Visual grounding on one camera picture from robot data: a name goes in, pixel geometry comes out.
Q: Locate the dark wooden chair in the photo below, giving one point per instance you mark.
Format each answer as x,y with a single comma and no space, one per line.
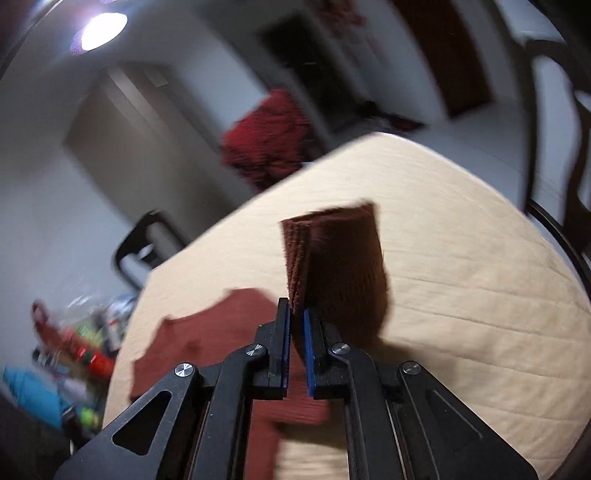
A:
572,138
138,249

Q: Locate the brown wooden door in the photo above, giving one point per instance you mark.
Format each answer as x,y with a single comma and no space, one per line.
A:
448,55

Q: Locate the beige quilted tablecloth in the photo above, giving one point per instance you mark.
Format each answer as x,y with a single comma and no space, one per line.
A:
461,277

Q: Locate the round ceiling light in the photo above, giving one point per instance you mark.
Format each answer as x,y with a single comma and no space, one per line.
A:
99,30

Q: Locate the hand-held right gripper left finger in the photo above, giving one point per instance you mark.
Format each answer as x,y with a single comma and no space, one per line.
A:
282,350

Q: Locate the beige tall cabinet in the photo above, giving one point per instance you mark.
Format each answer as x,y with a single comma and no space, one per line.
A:
134,138

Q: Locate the rust brown knit sweater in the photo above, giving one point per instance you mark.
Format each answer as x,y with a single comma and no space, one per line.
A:
351,272

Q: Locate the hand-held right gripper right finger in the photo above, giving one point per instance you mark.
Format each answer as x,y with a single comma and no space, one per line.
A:
310,360

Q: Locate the red plaid cloth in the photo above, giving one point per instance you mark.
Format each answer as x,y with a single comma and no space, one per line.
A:
263,138

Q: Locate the pile of packets and bottles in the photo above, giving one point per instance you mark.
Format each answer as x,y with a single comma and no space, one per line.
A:
87,350

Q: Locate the blue cloth bag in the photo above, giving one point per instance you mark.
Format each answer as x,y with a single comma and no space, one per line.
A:
32,392

